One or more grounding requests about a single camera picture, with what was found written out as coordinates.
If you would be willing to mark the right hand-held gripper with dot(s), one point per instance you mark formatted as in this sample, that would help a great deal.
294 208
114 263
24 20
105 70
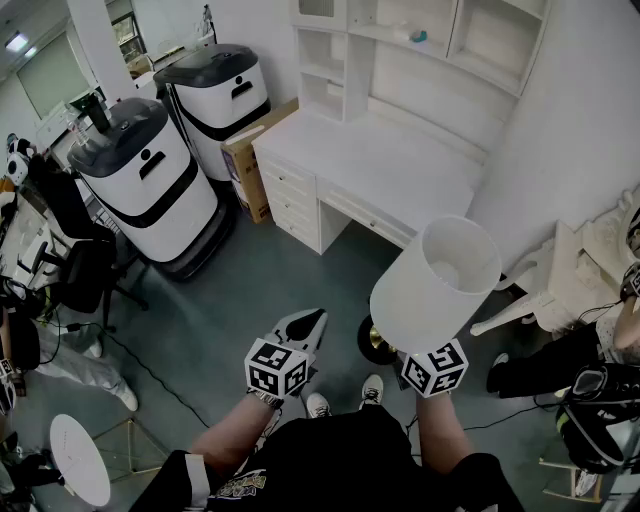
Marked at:
434 369

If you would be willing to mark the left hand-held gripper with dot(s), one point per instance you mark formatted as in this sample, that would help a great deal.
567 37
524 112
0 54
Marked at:
272 367

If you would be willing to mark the white table lamp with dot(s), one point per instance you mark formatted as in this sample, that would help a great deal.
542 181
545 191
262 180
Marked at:
432 290

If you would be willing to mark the person's right forearm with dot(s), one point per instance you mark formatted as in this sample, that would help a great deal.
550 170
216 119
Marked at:
442 430

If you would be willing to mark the person's left forearm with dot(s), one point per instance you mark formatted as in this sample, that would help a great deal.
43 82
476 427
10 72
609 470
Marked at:
235 435

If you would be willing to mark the white desk hutch shelf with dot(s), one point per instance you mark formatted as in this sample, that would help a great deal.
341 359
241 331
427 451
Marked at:
410 65

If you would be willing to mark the person's right white shoe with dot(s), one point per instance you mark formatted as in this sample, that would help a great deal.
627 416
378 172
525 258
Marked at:
371 390

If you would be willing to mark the person's white shoe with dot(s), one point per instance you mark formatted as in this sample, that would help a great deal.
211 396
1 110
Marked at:
318 405
371 390

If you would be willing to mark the person's left white shoe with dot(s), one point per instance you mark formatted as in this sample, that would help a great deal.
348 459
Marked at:
318 405

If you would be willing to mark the silver wristwatch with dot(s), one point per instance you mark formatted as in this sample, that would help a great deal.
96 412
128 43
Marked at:
265 398

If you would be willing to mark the person's black clothing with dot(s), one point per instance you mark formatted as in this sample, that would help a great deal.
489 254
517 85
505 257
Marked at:
340 465

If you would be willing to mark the white ornate chair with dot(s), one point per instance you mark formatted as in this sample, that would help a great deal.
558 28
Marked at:
575 280

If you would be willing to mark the black backpack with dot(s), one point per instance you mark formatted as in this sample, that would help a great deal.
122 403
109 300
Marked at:
600 415

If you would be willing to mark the brown cardboard box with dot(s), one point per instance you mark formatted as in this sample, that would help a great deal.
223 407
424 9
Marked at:
247 165

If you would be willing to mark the white wooden stool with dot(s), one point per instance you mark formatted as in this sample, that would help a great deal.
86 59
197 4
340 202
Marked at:
575 480

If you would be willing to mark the white and black service robot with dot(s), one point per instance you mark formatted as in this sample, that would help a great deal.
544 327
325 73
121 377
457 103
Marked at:
220 100
150 195

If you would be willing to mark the black office chair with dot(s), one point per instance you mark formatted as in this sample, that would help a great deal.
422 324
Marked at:
82 240

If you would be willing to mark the white round side table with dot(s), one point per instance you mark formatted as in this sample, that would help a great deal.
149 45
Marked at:
80 460

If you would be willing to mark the black bottle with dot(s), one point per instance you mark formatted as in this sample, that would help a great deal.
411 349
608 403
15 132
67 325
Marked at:
99 116

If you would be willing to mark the small teal object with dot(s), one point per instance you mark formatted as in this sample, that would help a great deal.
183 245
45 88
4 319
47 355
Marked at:
419 36

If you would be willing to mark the ceiling light panel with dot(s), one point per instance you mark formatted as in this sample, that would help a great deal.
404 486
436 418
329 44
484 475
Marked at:
17 42

